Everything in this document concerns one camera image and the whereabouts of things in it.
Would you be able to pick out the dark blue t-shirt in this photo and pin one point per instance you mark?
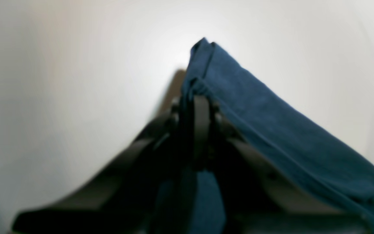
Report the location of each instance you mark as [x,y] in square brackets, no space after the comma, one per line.
[310,157]

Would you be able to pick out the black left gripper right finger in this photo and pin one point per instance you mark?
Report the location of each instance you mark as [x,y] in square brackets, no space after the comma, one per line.
[257,197]

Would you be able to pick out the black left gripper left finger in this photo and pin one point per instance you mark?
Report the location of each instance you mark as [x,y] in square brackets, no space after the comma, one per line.
[146,189]

